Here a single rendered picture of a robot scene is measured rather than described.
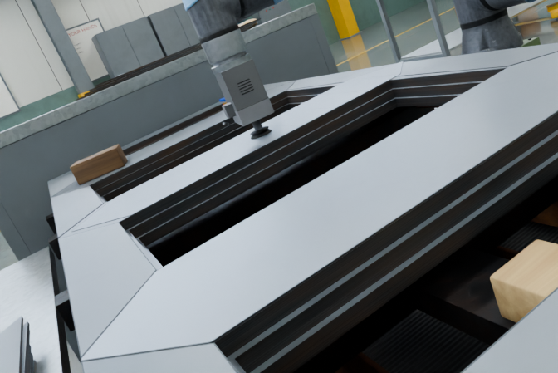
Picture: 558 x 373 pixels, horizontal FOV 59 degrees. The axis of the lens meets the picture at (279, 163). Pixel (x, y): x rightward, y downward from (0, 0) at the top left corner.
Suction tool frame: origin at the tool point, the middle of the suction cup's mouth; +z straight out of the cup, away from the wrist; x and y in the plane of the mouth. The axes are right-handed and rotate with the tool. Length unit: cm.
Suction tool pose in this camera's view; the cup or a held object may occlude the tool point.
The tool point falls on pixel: (263, 139)
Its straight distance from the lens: 94.3
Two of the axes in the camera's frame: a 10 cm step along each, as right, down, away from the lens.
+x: 8.9, -4.2, 1.8
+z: 3.7, 8.9, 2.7
